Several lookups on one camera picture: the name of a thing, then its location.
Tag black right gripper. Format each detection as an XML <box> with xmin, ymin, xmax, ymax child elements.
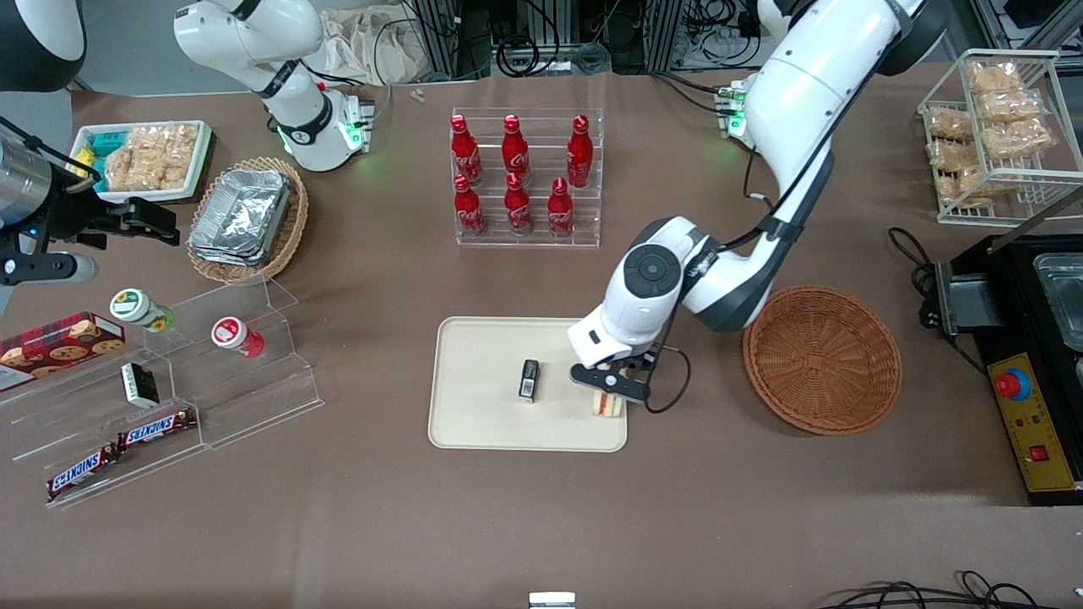
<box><xmin>36</xmin><ymin>178</ymin><xmax>182</xmax><ymax>252</ymax></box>

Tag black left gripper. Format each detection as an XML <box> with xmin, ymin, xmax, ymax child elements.
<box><xmin>569</xmin><ymin>343</ymin><xmax>662</xmax><ymax>404</ymax></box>

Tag white rectangular snack tray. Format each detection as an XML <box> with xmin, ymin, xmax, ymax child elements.
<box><xmin>66</xmin><ymin>120</ymin><xmax>214</xmax><ymax>205</ymax></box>

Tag cream plastic tray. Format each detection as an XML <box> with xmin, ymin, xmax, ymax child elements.
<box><xmin>427</xmin><ymin>316</ymin><xmax>629</xmax><ymax>453</ymax></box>

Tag light oval wicker basket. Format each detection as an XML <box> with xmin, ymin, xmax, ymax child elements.
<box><xmin>185</xmin><ymin>156</ymin><xmax>311</xmax><ymax>285</ymax></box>

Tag brown round wicker basket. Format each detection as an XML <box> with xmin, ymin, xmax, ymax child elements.
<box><xmin>743</xmin><ymin>285</ymin><xmax>904</xmax><ymax>437</ymax></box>

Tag rice cracker packet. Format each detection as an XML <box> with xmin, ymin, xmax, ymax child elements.
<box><xmin>152</xmin><ymin>123</ymin><xmax>201</xmax><ymax>190</ymax></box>
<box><xmin>102</xmin><ymin>127</ymin><xmax>158</xmax><ymax>193</ymax></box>

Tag stacked aluminium foil containers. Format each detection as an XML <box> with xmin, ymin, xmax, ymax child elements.
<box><xmin>187</xmin><ymin>167</ymin><xmax>294</xmax><ymax>268</ymax></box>

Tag green sunflower lid cup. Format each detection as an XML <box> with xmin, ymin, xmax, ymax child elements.
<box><xmin>109</xmin><ymin>288</ymin><xmax>177</xmax><ymax>334</ymax></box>

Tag red lid cup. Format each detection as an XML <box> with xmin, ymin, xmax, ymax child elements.
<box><xmin>210</xmin><ymin>315</ymin><xmax>267</xmax><ymax>359</ymax></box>

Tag red cookie box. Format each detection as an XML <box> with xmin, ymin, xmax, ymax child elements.
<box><xmin>0</xmin><ymin>310</ymin><xmax>127</xmax><ymax>395</ymax></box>

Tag black and white small box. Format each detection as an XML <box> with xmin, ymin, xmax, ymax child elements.
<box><xmin>119</xmin><ymin>361</ymin><xmax>161</xmax><ymax>409</ymax></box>

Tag clear acrylic bottle rack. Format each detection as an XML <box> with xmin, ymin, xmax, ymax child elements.
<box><xmin>451</xmin><ymin>107</ymin><xmax>605</xmax><ymax>249</ymax></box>

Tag red cola bottle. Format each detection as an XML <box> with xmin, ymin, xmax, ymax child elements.
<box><xmin>500</xmin><ymin>113</ymin><xmax>532</xmax><ymax>184</ymax></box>
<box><xmin>452</xmin><ymin>173</ymin><xmax>488</xmax><ymax>239</ymax></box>
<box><xmin>546</xmin><ymin>176</ymin><xmax>577</xmax><ymax>240</ymax></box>
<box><xmin>503</xmin><ymin>172</ymin><xmax>535</xmax><ymax>237</ymax></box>
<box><xmin>566</xmin><ymin>114</ymin><xmax>596</xmax><ymax>189</ymax></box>
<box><xmin>449</xmin><ymin>114</ymin><xmax>484</xmax><ymax>188</ymax></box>

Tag clear acrylic stepped shelf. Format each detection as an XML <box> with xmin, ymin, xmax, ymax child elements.
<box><xmin>0</xmin><ymin>277</ymin><xmax>326</xmax><ymax>511</ymax></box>

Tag Snickers chocolate bar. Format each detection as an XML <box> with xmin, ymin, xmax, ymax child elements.
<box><xmin>115</xmin><ymin>408</ymin><xmax>198</xmax><ymax>450</ymax></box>
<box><xmin>46</xmin><ymin>445</ymin><xmax>120</xmax><ymax>502</ymax></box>

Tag beige cloth bag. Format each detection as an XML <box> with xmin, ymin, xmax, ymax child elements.
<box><xmin>320</xmin><ymin>4</ymin><xmax>434</xmax><ymax>86</ymax></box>

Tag red emergency stop button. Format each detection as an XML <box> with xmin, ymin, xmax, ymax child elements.
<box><xmin>993</xmin><ymin>367</ymin><xmax>1034</xmax><ymax>403</ymax></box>

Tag fried snack packet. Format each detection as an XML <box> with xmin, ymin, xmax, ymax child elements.
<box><xmin>928</xmin><ymin>140</ymin><xmax>983</xmax><ymax>175</ymax></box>
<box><xmin>977</xmin><ymin>89</ymin><xmax>1047</xmax><ymax>123</ymax></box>
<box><xmin>981</xmin><ymin>118</ymin><xmax>1055</xmax><ymax>161</ymax></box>
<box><xmin>967</xmin><ymin>61</ymin><xmax>1023</xmax><ymax>94</ymax></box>
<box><xmin>943</xmin><ymin>167</ymin><xmax>1009</xmax><ymax>209</ymax></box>
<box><xmin>928</xmin><ymin>108</ymin><xmax>975</xmax><ymax>141</ymax></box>

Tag black countertop appliance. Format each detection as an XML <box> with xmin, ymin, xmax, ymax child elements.
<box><xmin>933</xmin><ymin>189</ymin><xmax>1083</xmax><ymax>508</ymax></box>

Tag yellow control panel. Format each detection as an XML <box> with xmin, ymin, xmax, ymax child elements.
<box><xmin>987</xmin><ymin>350</ymin><xmax>1083</xmax><ymax>497</ymax></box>

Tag metal appliance pan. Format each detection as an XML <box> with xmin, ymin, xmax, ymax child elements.
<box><xmin>1033</xmin><ymin>251</ymin><xmax>1083</xmax><ymax>353</ymax></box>

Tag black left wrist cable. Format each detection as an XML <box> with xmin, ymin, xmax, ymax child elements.
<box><xmin>646</xmin><ymin>342</ymin><xmax>693</xmax><ymax>415</ymax></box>

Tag grey right wrist camera bar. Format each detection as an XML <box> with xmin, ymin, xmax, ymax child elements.
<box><xmin>0</xmin><ymin>252</ymin><xmax>100</xmax><ymax>286</ymax></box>

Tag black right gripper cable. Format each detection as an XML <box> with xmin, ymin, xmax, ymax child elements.
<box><xmin>0</xmin><ymin>115</ymin><xmax>102</xmax><ymax>182</ymax></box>

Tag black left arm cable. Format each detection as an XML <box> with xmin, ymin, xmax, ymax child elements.
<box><xmin>741</xmin><ymin>80</ymin><xmax>857</xmax><ymax>252</ymax></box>

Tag black appliance power cable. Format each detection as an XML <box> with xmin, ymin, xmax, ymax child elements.
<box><xmin>887</xmin><ymin>226</ymin><xmax>989</xmax><ymax>377</ymax></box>

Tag coiled black cable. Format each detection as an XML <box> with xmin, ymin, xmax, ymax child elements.
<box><xmin>494</xmin><ymin>34</ymin><xmax>543</xmax><ymax>80</ymax></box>

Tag aluminium frame rack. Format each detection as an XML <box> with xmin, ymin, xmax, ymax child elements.
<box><xmin>410</xmin><ymin>0</ymin><xmax>688</xmax><ymax>79</ymax></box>

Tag black floor cable bundle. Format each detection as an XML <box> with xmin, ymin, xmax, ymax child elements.
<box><xmin>833</xmin><ymin>570</ymin><xmax>1083</xmax><ymax>609</ymax></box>

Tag white wire rack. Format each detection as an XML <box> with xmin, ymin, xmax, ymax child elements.
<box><xmin>916</xmin><ymin>48</ymin><xmax>1083</xmax><ymax>227</ymax></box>

